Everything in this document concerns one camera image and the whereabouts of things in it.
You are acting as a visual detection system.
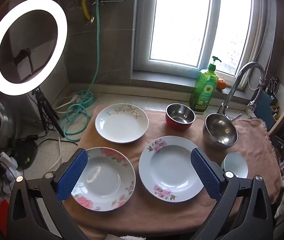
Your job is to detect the pink towel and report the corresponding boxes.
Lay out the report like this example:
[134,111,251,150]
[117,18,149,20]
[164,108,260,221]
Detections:
[64,104,282,238]

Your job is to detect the chrome flexible sprayer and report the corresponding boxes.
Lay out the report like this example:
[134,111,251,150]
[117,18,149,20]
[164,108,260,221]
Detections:
[247,79,265,119]

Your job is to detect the red flat object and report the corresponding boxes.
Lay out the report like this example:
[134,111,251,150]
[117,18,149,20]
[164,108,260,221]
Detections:
[0,200,10,235]

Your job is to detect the light blue flowered plate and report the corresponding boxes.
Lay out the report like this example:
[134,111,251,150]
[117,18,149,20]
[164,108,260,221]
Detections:
[139,136,205,203]

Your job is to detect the chrome faucet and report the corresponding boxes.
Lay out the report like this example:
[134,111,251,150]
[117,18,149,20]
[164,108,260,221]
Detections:
[217,62,266,120]

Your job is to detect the yellow hose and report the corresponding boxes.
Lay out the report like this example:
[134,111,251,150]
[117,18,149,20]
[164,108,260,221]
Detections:
[82,0,95,22]

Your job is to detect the black tripod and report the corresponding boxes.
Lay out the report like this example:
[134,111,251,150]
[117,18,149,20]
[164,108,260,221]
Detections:
[28,87,66,138]

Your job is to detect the teal hose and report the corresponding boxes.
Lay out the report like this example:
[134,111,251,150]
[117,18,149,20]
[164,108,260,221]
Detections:
[58,0,107,142]

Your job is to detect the large steel bowl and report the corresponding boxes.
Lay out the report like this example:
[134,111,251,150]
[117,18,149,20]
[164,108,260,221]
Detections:
[202,113,238,151]

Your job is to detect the blue knife holder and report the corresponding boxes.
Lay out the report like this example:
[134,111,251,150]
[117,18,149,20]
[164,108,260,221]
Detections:
[253,89,280,130]

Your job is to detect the white plate pink roses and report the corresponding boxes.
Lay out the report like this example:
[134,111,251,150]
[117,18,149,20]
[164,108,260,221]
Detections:
[71,147,136,212]

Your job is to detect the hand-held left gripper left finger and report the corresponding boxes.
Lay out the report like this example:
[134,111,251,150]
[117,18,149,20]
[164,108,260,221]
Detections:
[7,148,90,240]

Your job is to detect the dark oval object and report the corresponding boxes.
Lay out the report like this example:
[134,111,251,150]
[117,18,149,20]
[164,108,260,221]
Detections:
[14,140,38,169]

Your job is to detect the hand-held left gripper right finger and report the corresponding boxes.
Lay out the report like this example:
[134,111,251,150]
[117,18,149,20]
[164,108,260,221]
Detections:
[190,147,275,240]

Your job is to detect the white cloth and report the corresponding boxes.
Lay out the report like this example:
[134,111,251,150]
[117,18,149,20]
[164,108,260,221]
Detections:
[106,234,146,240]

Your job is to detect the white ring light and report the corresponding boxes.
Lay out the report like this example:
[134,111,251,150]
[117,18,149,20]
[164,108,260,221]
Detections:
[0,0,69,96]

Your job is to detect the white framed window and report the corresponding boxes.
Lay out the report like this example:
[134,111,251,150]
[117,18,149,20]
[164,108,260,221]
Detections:
[133,0,265,80]

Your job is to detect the red steel bowl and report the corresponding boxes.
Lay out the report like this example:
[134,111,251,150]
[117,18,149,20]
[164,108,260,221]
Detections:
[165,103,196,132]

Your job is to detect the white charger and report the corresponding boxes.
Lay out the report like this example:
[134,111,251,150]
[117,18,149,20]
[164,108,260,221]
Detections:
[0,151,19,178]

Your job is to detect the white plate gold leaves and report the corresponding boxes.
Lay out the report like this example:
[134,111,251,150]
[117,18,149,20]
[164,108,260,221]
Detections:
[95,103,149,144]

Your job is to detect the green dish soap bottle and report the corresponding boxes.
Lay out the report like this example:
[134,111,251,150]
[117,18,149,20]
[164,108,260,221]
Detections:
[189,56,222,113]

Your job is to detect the black cable remote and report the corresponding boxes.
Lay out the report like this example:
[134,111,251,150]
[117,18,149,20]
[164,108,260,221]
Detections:
[14,134,39,143]

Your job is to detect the small light blue bowl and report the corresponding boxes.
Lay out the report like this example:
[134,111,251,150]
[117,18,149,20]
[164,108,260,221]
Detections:
[220,152,248,179]

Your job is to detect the black handled scissors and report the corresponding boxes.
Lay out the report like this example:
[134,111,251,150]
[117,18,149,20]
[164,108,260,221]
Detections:
[267,78,280,98]

